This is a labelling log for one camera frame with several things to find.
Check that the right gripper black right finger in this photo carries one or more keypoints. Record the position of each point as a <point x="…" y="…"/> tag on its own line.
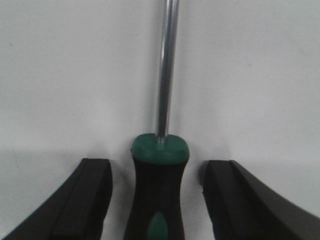
<point x="241" y="207"/>

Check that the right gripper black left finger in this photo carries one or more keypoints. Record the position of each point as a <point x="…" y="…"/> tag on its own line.
<point x="76" y="210"/>

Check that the green black screwdriver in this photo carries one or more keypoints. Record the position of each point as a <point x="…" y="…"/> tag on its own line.
<point x="159" y="158"/>

